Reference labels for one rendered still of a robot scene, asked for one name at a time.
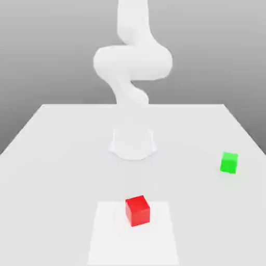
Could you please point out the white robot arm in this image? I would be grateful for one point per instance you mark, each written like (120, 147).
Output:
(133, 60)

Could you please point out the small green cube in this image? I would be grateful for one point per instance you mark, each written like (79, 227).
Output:
(229, 163)

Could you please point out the small red cube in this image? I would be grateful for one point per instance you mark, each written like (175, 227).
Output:
(138, 211)

